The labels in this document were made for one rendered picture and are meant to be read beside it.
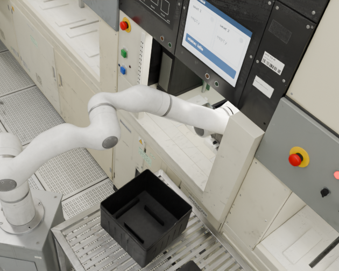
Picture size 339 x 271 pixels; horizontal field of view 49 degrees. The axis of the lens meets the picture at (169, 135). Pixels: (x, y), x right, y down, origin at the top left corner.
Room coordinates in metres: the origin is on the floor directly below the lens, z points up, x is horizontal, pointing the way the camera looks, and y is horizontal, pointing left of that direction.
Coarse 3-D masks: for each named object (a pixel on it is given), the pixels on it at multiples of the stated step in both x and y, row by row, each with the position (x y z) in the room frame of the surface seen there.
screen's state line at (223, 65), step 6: (186, 36) 1.19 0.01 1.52; (192, 42) 1.17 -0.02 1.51; (198, 42) 1.15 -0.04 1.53; (198, 48) 1.15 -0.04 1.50; (204, 48) 1.12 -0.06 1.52; (204, 54) 1.12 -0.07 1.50; (210, 54) 1.10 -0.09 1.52; (210, 60) 1.10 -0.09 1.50; (216, 60) 1.08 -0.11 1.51; (222, 66) 1.06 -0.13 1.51; (228, 66) 1.04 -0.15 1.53; (228, 72) 1.04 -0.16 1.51; (234, 72) 1.02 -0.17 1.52; (234, 78) 1.02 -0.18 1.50
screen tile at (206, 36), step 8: (192, 8) 1.19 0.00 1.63; (200, 8) 1.17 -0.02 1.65; (200, 16) 1.16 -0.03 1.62; (208, 16) 1.14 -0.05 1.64; (192, 24) 1.18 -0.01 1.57; (208, 24) 1.13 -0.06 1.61; (192, 32) 1.18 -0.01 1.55; (200, 32) 1.15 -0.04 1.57; (208, 32) 1.12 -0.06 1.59; (208, 40) 1.12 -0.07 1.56
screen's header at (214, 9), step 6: (198, 0) 1.18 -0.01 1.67; (204, 0) 1.16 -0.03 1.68; (210, 6) 1.14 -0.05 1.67; (216, 12) 1.12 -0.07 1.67; (222, 12) 1.10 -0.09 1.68; (228, 18) 1.08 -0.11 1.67; (234, 24) 1.06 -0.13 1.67; (240, 24) 1.04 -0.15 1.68; (240, 30) 1.04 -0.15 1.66; (246, 30) 1.02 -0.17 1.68
